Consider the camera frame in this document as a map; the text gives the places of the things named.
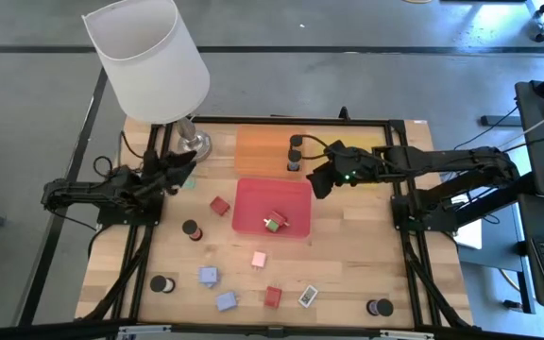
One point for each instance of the white digital timer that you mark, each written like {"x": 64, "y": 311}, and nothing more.
{"x": 308, "y": 296}

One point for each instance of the silver lamp base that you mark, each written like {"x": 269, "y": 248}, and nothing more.
{"x": 198, "y": 141}

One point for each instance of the black hourglass white sand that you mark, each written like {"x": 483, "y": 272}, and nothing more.
{"x": 158, "y": 283}

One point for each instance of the red USB charger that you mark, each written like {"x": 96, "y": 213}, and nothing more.
{"x": 277, "y": 217}
{"x": 220, "y": 206}
{"x": 272, "y": 298}

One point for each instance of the yellow translucent plastic bin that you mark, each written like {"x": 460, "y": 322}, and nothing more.
{"x": 366, "y": 140}

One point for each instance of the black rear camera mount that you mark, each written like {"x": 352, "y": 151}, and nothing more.
{"x": 344, "y": 113}

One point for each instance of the grey desk leg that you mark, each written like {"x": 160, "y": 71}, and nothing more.
{"x": 526, "y": 283}

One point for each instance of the silver metal bracket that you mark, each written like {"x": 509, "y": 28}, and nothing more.
{"x": 406, "y": 334}
{"x": 144, "y": 329}

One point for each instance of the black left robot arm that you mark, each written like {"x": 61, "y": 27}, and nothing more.
{"x": 88, "y": 193}

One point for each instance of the black hourglass red sand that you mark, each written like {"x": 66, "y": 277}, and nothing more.
{"x": 191, "y": 228}

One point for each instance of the black hourglass purple sand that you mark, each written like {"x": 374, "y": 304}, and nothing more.
{"x": 385, "y": 307}

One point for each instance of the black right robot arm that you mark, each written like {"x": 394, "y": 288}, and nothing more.
{"x": 442, "y": 158}

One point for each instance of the grey floor bar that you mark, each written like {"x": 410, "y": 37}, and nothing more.
{"x": 498, "y": 121}

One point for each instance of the white box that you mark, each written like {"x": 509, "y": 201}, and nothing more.
{"x": 470, "y": 238}

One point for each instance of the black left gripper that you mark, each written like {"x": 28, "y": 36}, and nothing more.
{"x": 156, "y": 175}

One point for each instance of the pink wall charger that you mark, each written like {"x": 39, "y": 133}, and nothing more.
{"x": 258, "y": 259}

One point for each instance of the pink translucent plastic bin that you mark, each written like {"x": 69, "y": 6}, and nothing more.
{"x": 253, "y": 203}

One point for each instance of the white lamp shade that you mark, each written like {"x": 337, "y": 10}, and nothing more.
{"x": 154, "y": 71}

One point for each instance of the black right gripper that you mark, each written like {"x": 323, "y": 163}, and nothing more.
{"x": 350, "y": 163}

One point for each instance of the black hourglass orange sand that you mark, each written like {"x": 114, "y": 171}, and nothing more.
{"x": 295, "y": 141}

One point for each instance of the orange translucent plastic bin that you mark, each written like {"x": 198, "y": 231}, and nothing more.
{"x": 262, "y": 151}

